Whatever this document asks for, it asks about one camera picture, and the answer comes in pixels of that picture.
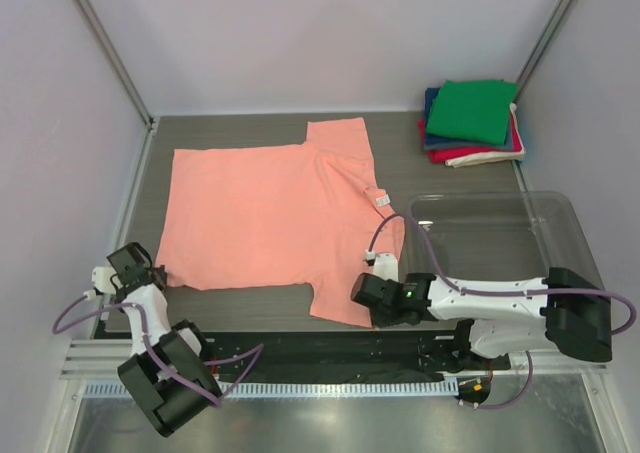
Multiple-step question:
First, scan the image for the salmon pink t-shirt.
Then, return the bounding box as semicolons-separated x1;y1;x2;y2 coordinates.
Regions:
156;118;405;327

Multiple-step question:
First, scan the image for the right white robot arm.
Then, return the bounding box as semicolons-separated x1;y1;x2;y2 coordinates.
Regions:
351;267;613;369

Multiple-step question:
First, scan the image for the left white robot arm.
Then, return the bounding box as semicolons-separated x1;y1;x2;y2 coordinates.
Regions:
107;242;222;437

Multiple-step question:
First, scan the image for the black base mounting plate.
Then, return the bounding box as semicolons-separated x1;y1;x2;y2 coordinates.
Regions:
207;329;511;373

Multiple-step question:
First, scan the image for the clear plastic bin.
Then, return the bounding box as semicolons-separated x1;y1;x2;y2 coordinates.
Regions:
405;191;603;287

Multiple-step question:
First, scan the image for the folded red t-shirt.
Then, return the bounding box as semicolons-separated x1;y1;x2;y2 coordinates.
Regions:
418;119;501;163

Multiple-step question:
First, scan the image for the folded cream t-shirt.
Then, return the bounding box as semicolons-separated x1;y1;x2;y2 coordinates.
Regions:
445;103;526;168

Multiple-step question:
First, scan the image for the folded green t-shirt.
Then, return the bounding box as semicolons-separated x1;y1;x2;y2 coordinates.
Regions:
426;79;518;145

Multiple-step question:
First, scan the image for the folded blue t-shirt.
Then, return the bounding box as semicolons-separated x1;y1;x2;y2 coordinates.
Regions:
424;87;440;121

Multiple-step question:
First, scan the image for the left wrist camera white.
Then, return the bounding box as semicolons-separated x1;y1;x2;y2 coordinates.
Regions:
83;266;117;301

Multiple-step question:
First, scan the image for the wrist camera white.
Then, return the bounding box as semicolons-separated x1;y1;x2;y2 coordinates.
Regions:
83;266;117;301
364;250;399;281

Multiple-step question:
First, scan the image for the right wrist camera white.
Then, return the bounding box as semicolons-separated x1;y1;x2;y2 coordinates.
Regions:
364;250;399;281

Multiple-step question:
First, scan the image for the white slotted cable duct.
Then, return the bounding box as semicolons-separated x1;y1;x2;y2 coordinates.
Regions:
84;380;460;399

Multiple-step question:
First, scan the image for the aluminium front rail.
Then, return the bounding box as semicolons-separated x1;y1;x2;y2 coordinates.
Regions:
60;339;608;379

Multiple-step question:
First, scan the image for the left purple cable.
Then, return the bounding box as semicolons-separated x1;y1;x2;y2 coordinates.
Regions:
52;292;265;409

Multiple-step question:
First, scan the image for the left aluminium frame post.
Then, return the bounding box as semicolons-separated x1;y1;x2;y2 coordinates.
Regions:
72;0;154;129

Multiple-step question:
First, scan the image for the aluminium frame post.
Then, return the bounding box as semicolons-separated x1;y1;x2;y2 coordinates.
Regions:
72;0;154;129
516;0;579;102

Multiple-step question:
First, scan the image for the right aluminium frame post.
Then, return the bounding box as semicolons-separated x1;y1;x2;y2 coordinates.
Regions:
516;0;579;102

